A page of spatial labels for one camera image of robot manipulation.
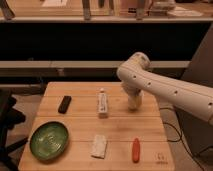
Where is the black office chair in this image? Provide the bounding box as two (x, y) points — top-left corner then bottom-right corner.
(0, 89), (28, 171)

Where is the white paper cup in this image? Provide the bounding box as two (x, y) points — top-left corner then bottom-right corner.
(128, 95), (142, 110)

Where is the black rectangular block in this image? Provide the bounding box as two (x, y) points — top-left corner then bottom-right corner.
(58, 96), (72, 114)

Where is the black cable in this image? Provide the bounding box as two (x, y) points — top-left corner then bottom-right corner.
(159, 107), (206, 171)

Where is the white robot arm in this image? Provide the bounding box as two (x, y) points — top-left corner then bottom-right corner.
(117, 52), (213, 125)

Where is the orange carrot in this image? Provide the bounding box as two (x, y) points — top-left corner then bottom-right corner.
(132, 138), (140, 163)

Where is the white bottle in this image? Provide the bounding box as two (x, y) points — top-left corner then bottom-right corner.
(98, 88), (108, 118)

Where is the green round bowl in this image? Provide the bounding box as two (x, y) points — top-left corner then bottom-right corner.
(29, 121), (69, 162)

